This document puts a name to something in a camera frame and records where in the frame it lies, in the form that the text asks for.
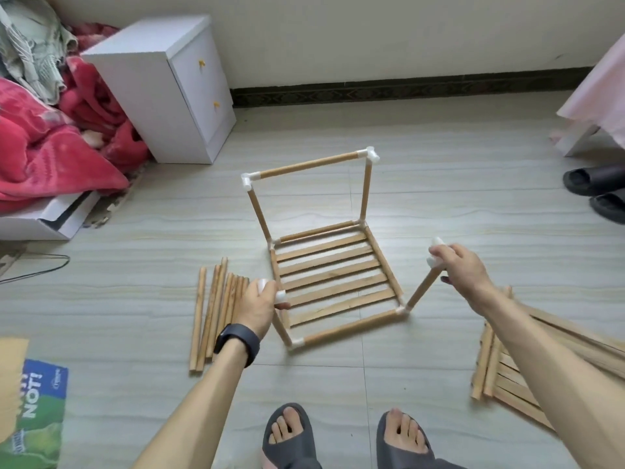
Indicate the person's right forearm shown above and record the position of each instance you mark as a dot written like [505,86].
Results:
[557,376]

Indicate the pale green cloth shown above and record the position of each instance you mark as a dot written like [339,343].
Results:
[34,44]

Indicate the person's left hand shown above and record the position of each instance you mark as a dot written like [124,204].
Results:
[256,307]

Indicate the white bed leg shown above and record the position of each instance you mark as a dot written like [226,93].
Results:
[574,139]

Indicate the red fleece blanket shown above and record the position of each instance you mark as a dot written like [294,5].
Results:
[49,141]

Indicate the person's black sandal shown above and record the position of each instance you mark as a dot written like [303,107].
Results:
[288,439]
[405,444]

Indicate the white box cabinet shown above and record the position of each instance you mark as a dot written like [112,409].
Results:
[166,88]

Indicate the green cardboard box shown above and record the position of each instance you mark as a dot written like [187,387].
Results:
[34,415]

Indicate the person's left forearm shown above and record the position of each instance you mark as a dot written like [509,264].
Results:
[190,415]

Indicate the single wooden stick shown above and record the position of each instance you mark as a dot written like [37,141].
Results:
[281,325]
[317,231]
[422,286]
[365,190]
[308,164]
[347,326]
[260,215]

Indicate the flat white box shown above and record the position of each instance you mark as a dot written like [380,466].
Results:
[44,218]

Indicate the pile of wooden dowels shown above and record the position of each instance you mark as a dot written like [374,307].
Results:
[215,312]

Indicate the person's right hand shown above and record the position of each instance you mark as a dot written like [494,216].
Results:
[467,273]

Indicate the black slipper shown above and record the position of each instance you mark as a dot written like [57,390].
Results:
[610,207]
[596,178]

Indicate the pink ruffled bed skirt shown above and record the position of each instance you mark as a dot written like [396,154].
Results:
[601,92]

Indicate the black smartwatch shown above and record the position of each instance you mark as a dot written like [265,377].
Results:
[237,342]

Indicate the slatted wooden shelf panel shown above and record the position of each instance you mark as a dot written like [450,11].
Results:
[332,278]
[518,376]

